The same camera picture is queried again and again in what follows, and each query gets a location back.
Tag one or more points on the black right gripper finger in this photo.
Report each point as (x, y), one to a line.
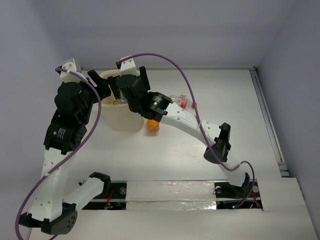
(112, 82)
(102, 86)
(144, 84)

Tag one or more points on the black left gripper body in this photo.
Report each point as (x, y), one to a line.
(97, 81)

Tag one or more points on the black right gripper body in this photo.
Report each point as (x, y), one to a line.
(132, 106)

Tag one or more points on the red label clear bottle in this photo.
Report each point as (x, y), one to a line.
(184, 102)

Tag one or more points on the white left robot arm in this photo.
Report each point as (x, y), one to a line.
(53, 212)

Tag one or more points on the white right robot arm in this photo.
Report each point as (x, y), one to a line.
(216, 138)

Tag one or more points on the cream plastic bin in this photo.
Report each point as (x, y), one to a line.
(119, 117)

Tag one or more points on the orange plastic bottle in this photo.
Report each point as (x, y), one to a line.
(152, 127)

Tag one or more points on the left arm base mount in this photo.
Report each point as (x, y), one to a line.
(114, 200)

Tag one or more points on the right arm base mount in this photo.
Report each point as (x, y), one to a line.
(229, 197)

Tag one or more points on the aluminium side rail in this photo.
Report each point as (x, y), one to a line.
(284, 171)

